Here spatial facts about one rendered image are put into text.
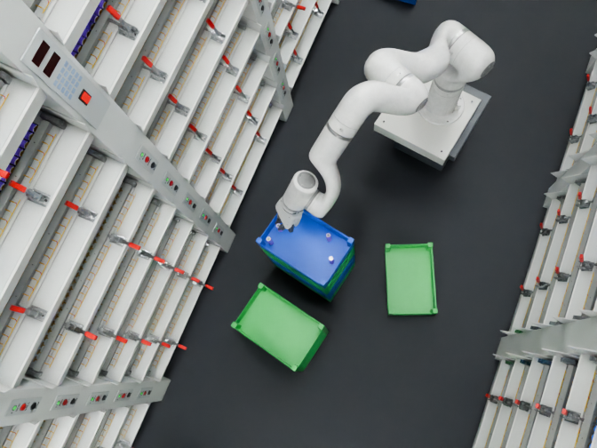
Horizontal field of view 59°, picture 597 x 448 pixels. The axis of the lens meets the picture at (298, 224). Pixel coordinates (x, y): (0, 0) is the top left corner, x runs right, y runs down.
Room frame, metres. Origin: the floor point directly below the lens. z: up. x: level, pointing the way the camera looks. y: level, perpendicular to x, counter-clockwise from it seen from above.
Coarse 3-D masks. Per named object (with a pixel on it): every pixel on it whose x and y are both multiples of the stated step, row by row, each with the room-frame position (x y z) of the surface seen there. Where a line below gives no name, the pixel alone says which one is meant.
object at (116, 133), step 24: (0, 0) 0.74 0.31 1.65; (0, 24) 0.72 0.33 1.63; (24, 24) 0.74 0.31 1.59; (0, 48) 0.69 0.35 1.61; (24, 48) 0.72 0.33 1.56; (24, 72) 0.69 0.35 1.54; (48, 96) 0.70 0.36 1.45; (120, 120) 0.74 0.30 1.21; (96, 144) 0.72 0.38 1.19; (120, 144) 0.71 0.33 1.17; (144, 144) 0.74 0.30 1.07; (144, 168) 0.71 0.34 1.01; (168, 168) 0.75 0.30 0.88; (168, 192) 0.71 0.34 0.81; (192, 192) 0.75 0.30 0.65; (192, 216) 0.70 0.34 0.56; (216, 216) 0.75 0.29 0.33; (216, 240) 0.70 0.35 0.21
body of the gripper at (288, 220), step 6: (276, 204) 0.62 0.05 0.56; (276, 210) 0.61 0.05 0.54; (282, 210) 0.59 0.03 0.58; (282, 216) 0.57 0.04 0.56; (288, 216) 0.55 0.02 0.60; (294, 216) 0.54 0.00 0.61; (300, 216) 0.54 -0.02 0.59; (288, 222) 0.54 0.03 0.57; (294, 222) 0.53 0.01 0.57; (288, 228) 0.53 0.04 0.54
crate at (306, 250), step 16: (272, 224) 0.60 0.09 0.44; (304, 224) 0.56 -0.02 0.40; (320, 224) 0.54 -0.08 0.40; (256, 240) 0.55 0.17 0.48; (288, 240) 0.53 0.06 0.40; (304, 240) 0.50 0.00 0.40; (320, 240) 0.48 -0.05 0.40; (336, 240) 0.45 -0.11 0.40; (352, 240) 0.41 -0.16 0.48; (288, 256) 0.47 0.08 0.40; (304, 256) 0.44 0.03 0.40; (320, 256) 0.42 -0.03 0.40; (336, 256) 0.40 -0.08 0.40; (304, 272) 0.38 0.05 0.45; (320, 272) 0.37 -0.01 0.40
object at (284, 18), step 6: (288, 0) 1.42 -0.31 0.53; (294, 0) 1.41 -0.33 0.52; (282, 12) 1.37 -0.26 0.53; (288, 12) 1.37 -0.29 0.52; (276, 18) 1.36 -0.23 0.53; (282, 18) 1.35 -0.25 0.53; (288, 18) 1.35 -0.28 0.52; (276, 24) 1.33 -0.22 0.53; (282, 24) 1.33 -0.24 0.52; (276, 30) 1.31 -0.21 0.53; (282, 30) 1.31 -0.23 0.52; (276, 36) 1.26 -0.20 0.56
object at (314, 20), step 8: (320, 0) 1.65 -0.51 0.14; (328, 0) 1.64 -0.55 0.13; (320, 8) 1.61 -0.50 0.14; (312, 16) 1.58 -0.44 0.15; (320, 16) 1.57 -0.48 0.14; (312, 24) 1.55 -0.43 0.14; (320, 24) 1.54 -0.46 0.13; (304, 32) 1.51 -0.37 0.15; (312, 32) 1.51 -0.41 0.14; (304, 40) 1.48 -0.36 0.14; (312, 40) 1.47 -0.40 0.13; (296, 48) 1.45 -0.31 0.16; (304, 48) 1.44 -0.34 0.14; (296, 56) 1.39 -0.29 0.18; (304, 56) 1.41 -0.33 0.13; (288, 64) 1.39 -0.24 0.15; (296, 64) 1.38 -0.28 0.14; (288, 72) 1.35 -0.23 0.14; (296, 72) 1.34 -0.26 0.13; (288, 80) 1.32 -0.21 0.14
